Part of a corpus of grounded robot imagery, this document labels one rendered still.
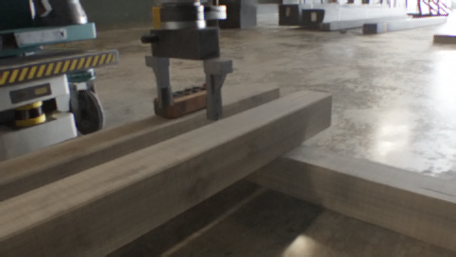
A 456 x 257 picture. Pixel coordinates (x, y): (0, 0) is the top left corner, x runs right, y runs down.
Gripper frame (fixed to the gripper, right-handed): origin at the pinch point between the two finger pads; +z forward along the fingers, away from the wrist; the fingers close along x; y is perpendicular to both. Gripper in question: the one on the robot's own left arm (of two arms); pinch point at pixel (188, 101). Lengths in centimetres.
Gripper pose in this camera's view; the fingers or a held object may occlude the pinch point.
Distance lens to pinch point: 64.4
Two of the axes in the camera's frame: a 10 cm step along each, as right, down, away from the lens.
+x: 7.5, 1.9, -6.4
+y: -6.6, 2.7, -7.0
